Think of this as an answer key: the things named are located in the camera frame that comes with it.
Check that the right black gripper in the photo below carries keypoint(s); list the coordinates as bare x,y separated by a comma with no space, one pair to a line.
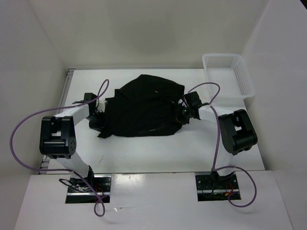
178,114

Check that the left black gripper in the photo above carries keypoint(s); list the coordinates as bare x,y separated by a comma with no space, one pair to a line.
99,126

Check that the black shorts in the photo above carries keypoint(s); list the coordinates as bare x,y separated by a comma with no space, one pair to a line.
145,106

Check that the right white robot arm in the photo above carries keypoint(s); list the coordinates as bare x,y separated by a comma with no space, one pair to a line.
234,129

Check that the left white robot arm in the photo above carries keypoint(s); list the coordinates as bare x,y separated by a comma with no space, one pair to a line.
58,139

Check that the white plastic basket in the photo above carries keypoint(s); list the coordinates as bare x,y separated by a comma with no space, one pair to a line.
229,71

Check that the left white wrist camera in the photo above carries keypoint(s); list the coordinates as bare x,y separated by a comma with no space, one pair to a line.
101,106

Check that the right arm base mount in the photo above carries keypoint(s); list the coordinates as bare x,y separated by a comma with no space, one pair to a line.
213,187

